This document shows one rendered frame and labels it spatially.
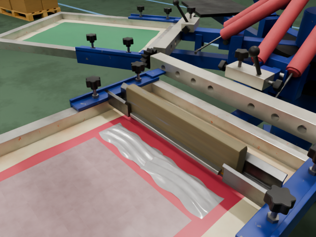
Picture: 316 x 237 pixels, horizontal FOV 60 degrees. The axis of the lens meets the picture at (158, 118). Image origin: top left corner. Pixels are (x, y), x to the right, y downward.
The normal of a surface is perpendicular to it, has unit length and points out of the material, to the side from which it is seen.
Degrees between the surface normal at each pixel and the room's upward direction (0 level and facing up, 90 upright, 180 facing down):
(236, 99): 90
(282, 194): 0
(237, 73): 90
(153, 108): 90
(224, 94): 90
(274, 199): 0
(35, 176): 0
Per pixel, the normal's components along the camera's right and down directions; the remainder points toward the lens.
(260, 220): 0.00, -0.83
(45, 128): 0.67, 0.41
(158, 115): -0.74, 0.37
